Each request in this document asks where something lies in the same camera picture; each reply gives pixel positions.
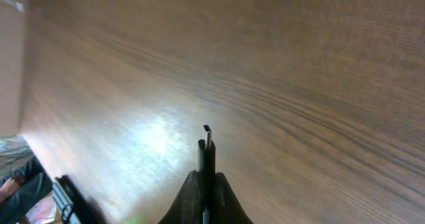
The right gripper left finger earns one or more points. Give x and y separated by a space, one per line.
188 206

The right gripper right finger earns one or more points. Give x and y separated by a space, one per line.
226 209

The black smartphone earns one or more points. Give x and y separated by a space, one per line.
72 206

